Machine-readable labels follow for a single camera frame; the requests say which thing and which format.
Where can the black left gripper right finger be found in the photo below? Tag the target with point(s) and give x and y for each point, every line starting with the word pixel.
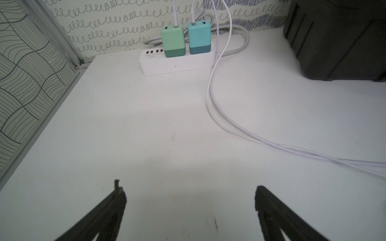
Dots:
pixel 277 219

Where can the teal charger plug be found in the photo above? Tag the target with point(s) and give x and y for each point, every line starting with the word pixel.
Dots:
pixel 199 35

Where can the black yellow toolbox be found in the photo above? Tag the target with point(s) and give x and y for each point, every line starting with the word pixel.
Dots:
pixel 338 40

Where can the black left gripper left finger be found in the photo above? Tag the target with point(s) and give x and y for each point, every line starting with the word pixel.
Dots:
pixel 103 222

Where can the white power strip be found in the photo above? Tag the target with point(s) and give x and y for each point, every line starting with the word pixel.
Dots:
pixel 154 61

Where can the green charger plug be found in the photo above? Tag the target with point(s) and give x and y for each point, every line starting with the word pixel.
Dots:
pixel 173 40

